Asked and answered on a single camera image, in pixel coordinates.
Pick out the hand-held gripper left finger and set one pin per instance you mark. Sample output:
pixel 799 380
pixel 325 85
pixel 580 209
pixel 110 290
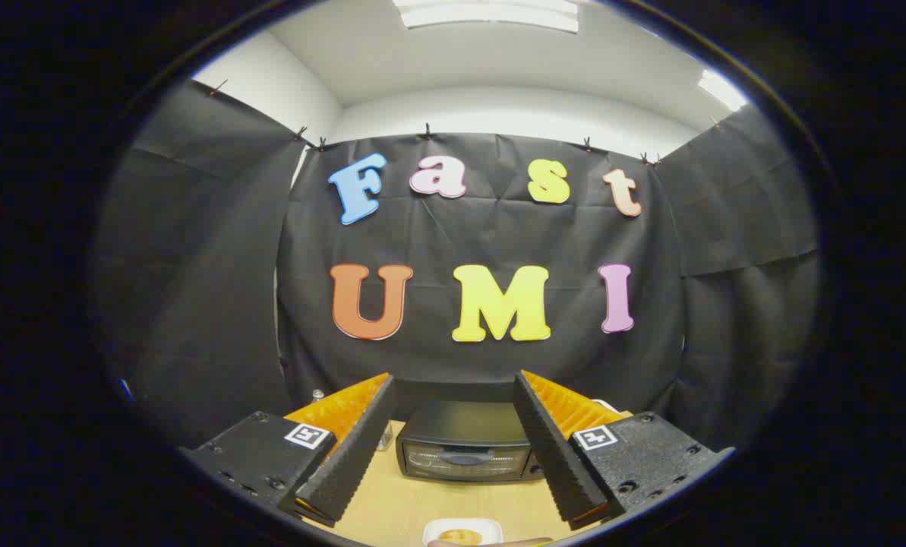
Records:
pixel 361 448

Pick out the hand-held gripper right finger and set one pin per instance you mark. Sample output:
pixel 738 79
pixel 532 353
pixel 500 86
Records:
pixel 551 448

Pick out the black toaster oven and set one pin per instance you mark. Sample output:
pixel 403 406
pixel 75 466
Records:
pixel 460 425

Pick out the golden bread roll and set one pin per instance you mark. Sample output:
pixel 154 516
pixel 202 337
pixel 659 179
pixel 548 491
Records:
pixel 460 537

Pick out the white square plate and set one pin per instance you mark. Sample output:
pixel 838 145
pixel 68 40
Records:
pixel 492 527

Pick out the small ceiling light panel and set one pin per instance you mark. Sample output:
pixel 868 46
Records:
pixel 722 90

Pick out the long ceiling light panel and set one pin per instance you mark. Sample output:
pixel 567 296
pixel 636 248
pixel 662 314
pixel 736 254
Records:
pixel 490 14

